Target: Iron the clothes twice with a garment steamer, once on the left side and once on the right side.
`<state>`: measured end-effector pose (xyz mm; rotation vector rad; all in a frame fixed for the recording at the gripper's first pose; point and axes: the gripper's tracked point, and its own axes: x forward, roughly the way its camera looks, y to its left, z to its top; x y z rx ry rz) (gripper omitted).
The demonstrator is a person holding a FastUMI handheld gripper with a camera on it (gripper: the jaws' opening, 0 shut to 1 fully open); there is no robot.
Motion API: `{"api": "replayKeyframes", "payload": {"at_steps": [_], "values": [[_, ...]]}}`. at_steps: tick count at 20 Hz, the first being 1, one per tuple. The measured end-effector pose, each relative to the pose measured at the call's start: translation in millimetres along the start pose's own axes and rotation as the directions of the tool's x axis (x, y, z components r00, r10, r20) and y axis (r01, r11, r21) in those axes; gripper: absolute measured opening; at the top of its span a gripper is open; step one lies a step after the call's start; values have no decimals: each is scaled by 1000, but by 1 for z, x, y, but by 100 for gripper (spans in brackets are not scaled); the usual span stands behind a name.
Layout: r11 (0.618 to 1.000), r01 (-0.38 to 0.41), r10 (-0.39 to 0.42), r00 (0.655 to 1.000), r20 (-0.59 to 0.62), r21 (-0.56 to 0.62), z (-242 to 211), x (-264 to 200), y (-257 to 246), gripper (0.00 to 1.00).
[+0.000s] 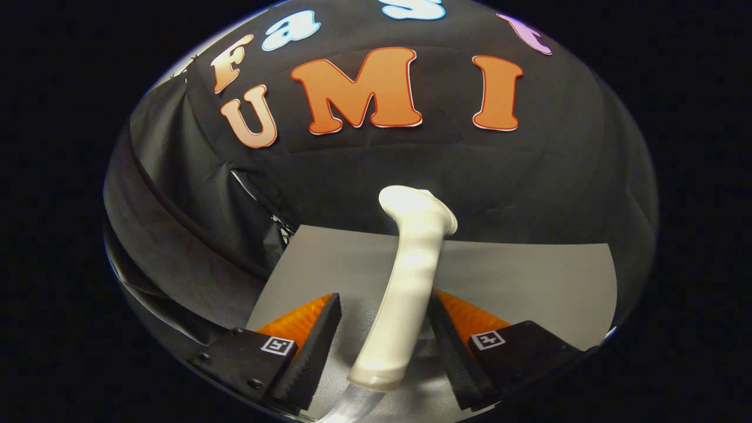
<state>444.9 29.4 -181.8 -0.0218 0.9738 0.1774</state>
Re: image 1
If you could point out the grey cabinet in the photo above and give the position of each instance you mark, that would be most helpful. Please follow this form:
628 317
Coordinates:
529 282

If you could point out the white garment steamer head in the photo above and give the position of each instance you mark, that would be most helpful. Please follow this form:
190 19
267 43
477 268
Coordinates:
405 282

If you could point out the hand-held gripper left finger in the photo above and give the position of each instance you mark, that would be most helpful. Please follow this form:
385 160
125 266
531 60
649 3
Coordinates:
311 358

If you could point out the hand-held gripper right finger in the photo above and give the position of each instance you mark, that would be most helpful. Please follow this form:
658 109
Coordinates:
464 358

